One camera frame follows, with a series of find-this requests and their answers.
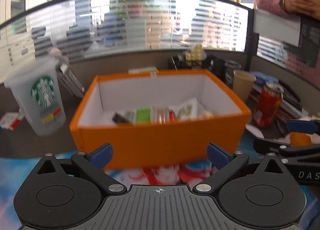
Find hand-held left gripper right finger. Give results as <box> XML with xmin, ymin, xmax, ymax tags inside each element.
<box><xmin>192</xmin><ymin>143</ymin><xmax>284</xmax><ymax>194</ymax></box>

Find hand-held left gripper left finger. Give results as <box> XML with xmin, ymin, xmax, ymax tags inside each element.
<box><xmin>36</xmin><ymin>143</ymin><xmax>127</xmax><ymax>195</ymax></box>

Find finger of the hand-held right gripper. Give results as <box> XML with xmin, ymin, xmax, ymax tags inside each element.
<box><xmin>286</xmin><ymin>119</ymin><xmax>320</xmax><ymax>136</ymax></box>
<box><xmin>253</xmin><ymin>137</ymin><xmax>320</xmax><ymax>161</ymax></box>

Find orange and white plush toy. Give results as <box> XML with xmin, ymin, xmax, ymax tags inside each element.
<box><xmin>287</xmin><ymin>113</ymin><xmax>320</xmax><ymax>147</ymax></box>

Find green squeeze tube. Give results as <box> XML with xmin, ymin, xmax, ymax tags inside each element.
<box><xmin>136</xmin><ymin>108</ymin><xmax>152</xmax><ymax>124</ymax></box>

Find orange cardboard box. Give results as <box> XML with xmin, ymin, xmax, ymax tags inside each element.
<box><xmin>69</xmin><ymin>69</ymin><xmax>252</xmax><ymax>170</ymax></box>

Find white paper scrap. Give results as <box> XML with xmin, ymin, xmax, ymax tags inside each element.
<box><xmin>245</xmin><ymin>123</ymin><xmax>265</xmax><ymax>139</ymax></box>

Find red soda can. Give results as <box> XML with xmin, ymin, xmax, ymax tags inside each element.
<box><xmin>255</xmin><ymin>82</ymin><xmax>284</xmax><ymax>128</ymax></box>

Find small black item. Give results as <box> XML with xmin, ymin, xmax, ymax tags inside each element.
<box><xmin>112</xmin><ymin>112</ymin><xmax>130</xmax><ymax>124</ymax></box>

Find white and green packet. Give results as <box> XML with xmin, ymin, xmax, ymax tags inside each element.
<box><xmin>169</xmin><ymin>97</ymin><xmax>198</xmax><ymax>121</ymax></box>

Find printed desk mat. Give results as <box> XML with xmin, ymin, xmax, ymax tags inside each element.
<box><xmin>0</xmin><ymin>145</ymin><xmax>320</xmax><ymax>230</ymax></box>

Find blue snack packet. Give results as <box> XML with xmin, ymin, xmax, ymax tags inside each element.
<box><xmin>251</xmin><ymin>71</ymin><xmax>280</xmax><ymax>86</ymax></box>

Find brown paper cup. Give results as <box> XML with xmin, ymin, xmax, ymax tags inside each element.
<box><xmin>232</xmin><ymin>70</ymin><xmax>257</xmax><ymax>101</ymax></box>

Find striped glass side partition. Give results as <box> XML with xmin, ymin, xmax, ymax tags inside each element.
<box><xmin>256</xmin><ymin>16</ymin><xmax>320</xmax><ymax>90</ymax></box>

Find metal mesh cup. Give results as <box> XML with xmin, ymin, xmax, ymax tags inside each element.
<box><xmin>226</xmin><ymin>60</ymin><xmax>242</xmax><ymax>83</ymax></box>

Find translucent plastic cup green logo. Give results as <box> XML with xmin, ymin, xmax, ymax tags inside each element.
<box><xmin>4</xmin><ymin>57</ymin><xmax>67</xmax><ymax>137</ymax></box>

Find black plastic basket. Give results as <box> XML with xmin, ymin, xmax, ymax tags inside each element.
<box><xmin>168</xmin><ymin>55</ymin><xmax>228</xmax><ymax>83</ymax></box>

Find red and white card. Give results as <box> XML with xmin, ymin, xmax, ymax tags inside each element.
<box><xmin>9</xmin><ymin>115</ymin><xmax>25</xmax><ymax>130</ymax></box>

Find green and white carton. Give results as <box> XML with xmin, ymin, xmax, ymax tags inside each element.
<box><xmin>129</xmin><ymin>67</ymin><xmax>159</xmax><ymax>74</ymax></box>

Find red white packets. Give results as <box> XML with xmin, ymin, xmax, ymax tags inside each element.
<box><xmin>0</xmin><ymin>112</ymin><xmax>19</xmax><ymax>128</ymax></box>

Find yellow pill blister pack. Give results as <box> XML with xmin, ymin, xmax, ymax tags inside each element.
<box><xmin>184</xmin><ymin>44</ymin><xmax>204</xmax><ymax>66</ymax></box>

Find frosted glass desk partition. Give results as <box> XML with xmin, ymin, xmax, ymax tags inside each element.
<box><xmin>0</xmin><ymin>0</ymin><xmax>250</xmax><ymax>70</ymax></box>

